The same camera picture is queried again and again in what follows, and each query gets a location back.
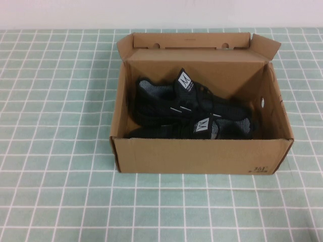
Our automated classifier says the black knit sneaker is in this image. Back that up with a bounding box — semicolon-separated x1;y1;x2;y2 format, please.
135;67;253;127
125;116;260;140

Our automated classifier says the brown cardboard shoe box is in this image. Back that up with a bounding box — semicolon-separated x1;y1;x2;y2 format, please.
109;32;296;175

